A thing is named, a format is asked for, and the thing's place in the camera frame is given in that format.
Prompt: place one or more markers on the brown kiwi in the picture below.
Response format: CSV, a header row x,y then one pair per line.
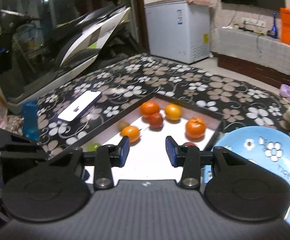
x,y
122,125

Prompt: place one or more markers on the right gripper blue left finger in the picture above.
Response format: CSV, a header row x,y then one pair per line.
x,y
118,155

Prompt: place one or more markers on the blue plastic bag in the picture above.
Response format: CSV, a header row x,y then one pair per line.
x,y
30,123

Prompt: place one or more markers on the red apple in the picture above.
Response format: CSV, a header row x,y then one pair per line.
x,y
189,144

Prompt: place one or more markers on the black white scooter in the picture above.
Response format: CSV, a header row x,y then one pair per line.
x,y
29,70

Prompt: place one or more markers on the orange with stem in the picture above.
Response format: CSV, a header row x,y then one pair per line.
x,y
195,128

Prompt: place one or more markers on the white smartphone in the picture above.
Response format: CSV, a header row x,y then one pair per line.
x,y
80,105

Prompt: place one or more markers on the covered low cabinet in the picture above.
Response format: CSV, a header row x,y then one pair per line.
x,y
260,57

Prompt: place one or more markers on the green apple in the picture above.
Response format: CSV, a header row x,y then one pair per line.
x,y
93,146

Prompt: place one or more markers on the small red tomato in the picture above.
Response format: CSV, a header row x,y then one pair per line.
x,y
155,121

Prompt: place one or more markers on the purple plastic toy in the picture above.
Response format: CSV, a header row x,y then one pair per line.
x,y
285,91

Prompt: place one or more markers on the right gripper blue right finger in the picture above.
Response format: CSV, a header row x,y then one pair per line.
x,y
175,152

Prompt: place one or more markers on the floral black tablecloth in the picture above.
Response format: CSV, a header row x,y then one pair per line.
x,y
122,84

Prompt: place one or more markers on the white chest freezer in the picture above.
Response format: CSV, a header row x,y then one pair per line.
x,y
179,30

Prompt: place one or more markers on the yellow orange back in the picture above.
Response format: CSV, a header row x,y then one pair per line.
x,y
173,112

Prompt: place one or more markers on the blue tiger plate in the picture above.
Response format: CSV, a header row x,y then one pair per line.
x,y
250,178

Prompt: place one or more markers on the black white shallow tray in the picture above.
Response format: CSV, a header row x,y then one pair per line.
x,y
147,159

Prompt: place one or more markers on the blue glass bottle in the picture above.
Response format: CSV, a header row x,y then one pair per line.
x,y
273,32

